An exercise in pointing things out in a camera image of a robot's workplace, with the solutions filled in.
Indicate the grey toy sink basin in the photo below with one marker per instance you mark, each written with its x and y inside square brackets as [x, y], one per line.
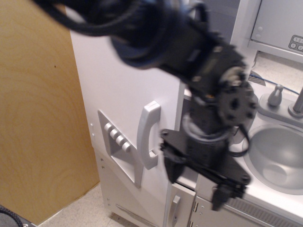
[275, 157]

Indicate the grey toy telephone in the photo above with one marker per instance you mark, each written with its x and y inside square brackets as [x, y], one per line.
[240, 135]

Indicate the grey fridge door handle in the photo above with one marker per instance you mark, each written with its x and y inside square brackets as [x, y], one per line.
[150, 116]

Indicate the toy microwave with keypad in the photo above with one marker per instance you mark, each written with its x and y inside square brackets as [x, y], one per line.
[277, 28]

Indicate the plywood board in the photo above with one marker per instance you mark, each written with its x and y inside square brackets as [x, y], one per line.
[46, 157]

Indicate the grey lower door handle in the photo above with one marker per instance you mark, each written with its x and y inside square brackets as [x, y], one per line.
[172, 219]

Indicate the white toy fridge door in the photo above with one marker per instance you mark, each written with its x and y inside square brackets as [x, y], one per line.
[121, 92]

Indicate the black equipment base corner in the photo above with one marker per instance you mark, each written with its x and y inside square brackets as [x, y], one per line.
[9, 218]

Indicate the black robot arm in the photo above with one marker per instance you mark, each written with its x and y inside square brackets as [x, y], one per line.
[167, 35]

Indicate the white toy kitchen cabinet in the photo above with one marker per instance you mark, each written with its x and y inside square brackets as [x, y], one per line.
[261, 206]

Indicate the grey ice dispenser panel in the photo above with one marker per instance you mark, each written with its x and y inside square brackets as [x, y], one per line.
[121, 150]

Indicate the grey toy faucet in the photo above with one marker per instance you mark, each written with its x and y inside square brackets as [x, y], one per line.
[273, 105]

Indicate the white lower freezer door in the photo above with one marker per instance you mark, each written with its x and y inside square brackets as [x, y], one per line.
[149, 205]

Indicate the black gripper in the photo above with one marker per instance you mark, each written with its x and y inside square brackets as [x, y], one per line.
[208, 155]

